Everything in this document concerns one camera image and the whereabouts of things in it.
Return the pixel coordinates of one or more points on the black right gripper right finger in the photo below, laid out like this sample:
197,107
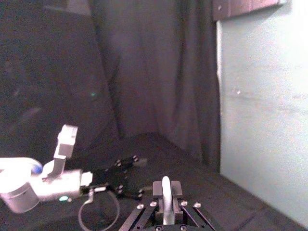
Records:
190,214

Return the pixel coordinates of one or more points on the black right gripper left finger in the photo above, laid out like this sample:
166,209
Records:
144,214

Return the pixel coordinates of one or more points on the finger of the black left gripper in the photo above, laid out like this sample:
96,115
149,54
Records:
127,162
134,192

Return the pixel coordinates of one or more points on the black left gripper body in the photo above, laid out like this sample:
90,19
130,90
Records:
103,179

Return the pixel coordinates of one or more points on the small white plastic piece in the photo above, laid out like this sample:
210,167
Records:
167,199

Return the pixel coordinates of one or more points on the black cloth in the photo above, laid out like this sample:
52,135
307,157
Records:
149,72

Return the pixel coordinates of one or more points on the dark panel on wall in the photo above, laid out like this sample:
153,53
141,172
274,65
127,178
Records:
240,7

